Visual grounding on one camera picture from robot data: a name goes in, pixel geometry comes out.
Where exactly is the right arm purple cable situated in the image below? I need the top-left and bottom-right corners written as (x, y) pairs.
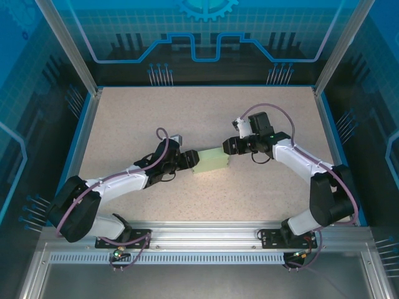
top-left (239, 103), bottom-right (359, 271)

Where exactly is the aluminium side rail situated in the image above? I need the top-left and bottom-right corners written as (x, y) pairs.
top-left (313, 87), bottom-right (356, 225)
top-left (51, 88), bottom-right (103, 227)

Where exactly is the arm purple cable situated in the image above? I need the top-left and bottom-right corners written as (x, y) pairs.
top-left (55, 126), bottom-right (171, 272)
top-left (239, 103), bottom-right (359, 271)

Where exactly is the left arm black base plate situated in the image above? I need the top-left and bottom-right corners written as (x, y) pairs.
top-left (95, 228), bottom-right (153, 249)

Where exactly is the pale green paper box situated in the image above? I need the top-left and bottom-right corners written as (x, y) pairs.
top-left (191, 146), bottom-right (233, 175)

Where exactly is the blue printed side wall panel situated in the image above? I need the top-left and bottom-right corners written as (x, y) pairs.
top-left (0, 0), bottom-right (94, 299)
top-left (320, 0), bottom-right (399, 299)

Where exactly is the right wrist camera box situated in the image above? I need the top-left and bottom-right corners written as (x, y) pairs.
top-left (232, 116), bottom-right (252, 140)

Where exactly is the blue printed back wall panel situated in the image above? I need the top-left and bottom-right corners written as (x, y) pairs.
top-left (51, 0), bottom-right (356, 87)

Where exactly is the slotted grey cable duct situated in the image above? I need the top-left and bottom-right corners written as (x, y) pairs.
top-left (48, 251), bottom-right (292, 265)

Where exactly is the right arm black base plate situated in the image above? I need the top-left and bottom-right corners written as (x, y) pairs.
top-left (260, 228), bottom-right (319, 249)

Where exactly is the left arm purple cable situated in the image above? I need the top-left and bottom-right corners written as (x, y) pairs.
top-left (55, 126), bottom-right (171, 272)

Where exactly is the aluminium frame post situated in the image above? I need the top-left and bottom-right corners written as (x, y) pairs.
top-left (34, 0), bottom-right (103, 96)
top-left (313, 0), bottom-right (377, 96)

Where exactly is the aluminium mounting rail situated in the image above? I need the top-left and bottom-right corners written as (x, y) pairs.
top-left (40, 222), bottom-right (373, 250)

